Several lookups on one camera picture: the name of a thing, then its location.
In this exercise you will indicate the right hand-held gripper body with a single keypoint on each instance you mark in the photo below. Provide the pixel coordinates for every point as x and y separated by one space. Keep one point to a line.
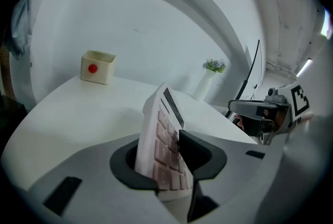
288 103

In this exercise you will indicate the pink calculator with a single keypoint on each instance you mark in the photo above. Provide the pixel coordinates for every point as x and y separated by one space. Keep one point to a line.
151 124

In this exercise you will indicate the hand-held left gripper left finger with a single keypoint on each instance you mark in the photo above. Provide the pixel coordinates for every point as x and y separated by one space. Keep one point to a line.
99 191

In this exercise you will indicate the ceiling tube light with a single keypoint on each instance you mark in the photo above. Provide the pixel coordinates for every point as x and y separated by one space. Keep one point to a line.
304 67

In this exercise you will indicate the white vase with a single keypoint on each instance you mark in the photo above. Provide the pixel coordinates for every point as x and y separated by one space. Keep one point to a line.
204 86

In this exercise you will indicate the white table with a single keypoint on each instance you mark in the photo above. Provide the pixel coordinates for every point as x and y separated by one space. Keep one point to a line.
86 113

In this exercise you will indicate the blue and white flowers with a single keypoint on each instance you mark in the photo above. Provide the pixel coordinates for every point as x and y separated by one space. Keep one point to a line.
214 65

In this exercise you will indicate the light blue shirt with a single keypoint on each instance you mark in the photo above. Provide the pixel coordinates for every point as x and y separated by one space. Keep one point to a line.
22 25

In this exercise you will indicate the cream box with red button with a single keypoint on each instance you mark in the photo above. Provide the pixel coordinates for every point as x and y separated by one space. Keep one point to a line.
97 72

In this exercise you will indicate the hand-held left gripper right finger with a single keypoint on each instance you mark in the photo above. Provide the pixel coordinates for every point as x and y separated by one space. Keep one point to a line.
234 171

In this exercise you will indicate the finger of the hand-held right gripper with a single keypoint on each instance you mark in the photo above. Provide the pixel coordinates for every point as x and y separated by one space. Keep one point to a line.
260 128
247 107

